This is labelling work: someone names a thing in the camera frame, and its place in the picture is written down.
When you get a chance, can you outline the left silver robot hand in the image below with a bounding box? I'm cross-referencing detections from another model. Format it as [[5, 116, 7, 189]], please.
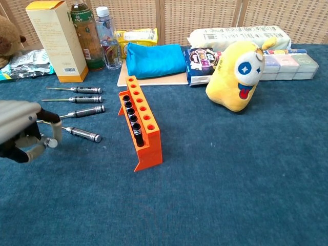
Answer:
[[0, 99, 63, 163]]

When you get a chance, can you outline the orange screwdriver holder rack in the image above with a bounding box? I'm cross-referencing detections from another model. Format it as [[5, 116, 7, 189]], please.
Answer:
[[117, 75, 163, 173]]

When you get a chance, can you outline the teal wet wipes pack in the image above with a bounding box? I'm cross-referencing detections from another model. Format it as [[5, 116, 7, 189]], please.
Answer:
[[0, 64, 56, 83]]

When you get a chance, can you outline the silver foil packet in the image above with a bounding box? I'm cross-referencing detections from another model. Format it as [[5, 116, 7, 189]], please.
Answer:
[[9, 49, 52, 77]]

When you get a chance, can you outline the brown capybara plush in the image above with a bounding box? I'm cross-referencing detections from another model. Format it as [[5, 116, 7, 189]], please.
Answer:
[[0, 14, 27, 69]]

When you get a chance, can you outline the tall cream yellow carton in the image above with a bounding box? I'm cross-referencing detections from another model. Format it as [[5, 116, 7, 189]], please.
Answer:
[[25, 0, 89, 84]]

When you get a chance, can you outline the green tea bottle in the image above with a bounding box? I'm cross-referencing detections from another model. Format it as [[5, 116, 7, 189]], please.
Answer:
[[70, 0, 106, 71]]

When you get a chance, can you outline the clear water bottle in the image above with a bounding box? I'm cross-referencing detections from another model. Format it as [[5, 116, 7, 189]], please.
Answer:
[[95, 6, 123, 70]]

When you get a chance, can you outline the yellow snack bag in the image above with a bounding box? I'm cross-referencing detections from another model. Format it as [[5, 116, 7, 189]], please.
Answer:
[[114, 27, 158, 59]]

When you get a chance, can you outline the beige flat board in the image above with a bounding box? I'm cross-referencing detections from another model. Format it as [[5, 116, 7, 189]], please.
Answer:
[[117, 60, 190, 88]]

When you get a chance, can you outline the blue folded cloth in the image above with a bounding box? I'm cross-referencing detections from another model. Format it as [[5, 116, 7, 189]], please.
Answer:
[[126, 42, 187, 79]]

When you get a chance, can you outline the dark purple pad pack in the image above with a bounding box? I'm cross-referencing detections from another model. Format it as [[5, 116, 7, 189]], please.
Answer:
[[183, 47, 223, 87]]

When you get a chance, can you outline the blue felt table cover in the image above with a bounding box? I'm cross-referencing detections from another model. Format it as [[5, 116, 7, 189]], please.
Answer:
[[0, 43, 328, 246]]

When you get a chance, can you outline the wicker folding screen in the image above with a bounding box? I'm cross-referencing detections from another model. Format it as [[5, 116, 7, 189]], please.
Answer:
[[0, 0, 328, 51]]

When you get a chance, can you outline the yellow plush toy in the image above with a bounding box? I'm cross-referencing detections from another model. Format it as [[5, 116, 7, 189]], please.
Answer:
[[205, 36, 278, 113]]

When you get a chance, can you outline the large white tissue package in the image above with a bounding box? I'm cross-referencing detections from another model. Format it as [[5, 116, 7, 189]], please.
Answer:
[[186, 25, 292, 52]]

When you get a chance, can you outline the pastel pocket tissue multipack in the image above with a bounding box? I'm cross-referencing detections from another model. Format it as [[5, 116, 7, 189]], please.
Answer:
[[260, 53, 320, 81]]

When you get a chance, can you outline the plastic food wrap box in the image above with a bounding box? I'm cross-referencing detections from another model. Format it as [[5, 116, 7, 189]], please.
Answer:
[[263, 48, 308, 56]]

